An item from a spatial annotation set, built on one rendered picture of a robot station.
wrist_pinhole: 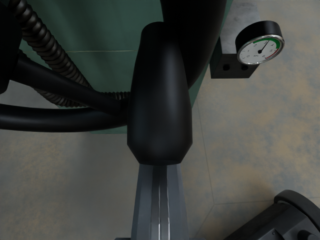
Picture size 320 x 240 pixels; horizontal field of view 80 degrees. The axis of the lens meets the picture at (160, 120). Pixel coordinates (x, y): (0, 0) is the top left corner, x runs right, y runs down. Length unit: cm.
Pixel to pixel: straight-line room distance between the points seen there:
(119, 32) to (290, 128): 94
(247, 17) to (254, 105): 70
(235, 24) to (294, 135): 80
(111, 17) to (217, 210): 81
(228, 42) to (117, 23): 19
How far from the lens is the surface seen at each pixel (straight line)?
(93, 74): 48
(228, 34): 40
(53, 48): 23
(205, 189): 91
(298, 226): 81
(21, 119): 26
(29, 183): 107
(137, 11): 33
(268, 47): 33
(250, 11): 45
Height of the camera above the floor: 89
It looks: 70 degrees down
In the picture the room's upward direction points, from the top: 1 degrees counter-clockwise
